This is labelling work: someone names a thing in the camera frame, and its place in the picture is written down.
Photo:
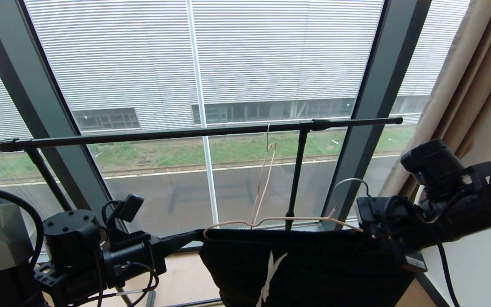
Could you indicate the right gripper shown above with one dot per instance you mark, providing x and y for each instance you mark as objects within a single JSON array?
[{"x": 403, "y": 251}]

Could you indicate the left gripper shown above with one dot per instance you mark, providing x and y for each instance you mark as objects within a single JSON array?
[{"x": 134, "y": 260}]

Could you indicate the black shorts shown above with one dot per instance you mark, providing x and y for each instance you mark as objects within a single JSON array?
[{"x": 335, "y": 273}]

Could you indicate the pink clothes hanger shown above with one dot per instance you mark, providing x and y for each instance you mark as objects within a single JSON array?
[
  {"x": 288, "y": 219},
  {"x": 267, "y": 170}
]

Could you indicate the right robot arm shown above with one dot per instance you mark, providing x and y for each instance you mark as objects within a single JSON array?
[{"x": 475, "y": 200}]

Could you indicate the black clothes rack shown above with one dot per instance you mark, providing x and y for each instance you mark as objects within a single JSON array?
[{"x": 143, "y": 135}]

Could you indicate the beige curtain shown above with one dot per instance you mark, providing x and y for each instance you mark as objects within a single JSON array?
[{"x": 463, "y": 85}]

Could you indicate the window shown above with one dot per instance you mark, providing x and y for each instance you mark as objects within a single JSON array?
[{"x": 271, "y": 55}]

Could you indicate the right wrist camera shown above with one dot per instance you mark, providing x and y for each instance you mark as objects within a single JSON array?
[{"x": 373, "y": 211}]

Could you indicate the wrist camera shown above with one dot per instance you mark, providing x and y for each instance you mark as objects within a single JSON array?
[
  {"x": 373, "y": 211},
  {"x": 128, "y": 207}
]

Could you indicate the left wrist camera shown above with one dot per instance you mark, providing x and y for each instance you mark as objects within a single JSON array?
[{"x": 128, "y": 207}]

